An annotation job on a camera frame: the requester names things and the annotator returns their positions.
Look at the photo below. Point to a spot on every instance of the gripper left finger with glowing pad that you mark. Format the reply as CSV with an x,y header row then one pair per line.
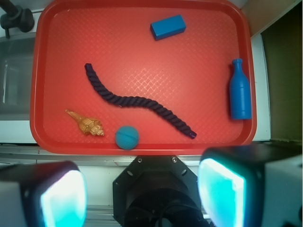
x,y
43,195

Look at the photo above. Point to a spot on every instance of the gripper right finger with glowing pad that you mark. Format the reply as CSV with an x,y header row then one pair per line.
x,y
257,185

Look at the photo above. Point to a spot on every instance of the blue ball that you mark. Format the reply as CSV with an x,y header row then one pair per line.
x,y
127,137

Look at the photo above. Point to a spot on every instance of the golden brown seashell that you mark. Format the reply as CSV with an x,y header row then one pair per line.
x,y
87,125

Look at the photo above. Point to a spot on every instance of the blue plastic bottle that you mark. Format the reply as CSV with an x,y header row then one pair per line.
x,y
239,89

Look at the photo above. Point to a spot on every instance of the red plastic tray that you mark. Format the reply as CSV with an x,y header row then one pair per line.
x,y
188,73

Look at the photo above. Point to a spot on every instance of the blue rectangular block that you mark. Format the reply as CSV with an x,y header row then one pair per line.
x,y
168,27

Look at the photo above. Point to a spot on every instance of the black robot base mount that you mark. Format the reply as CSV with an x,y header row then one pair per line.
x,y
157,191

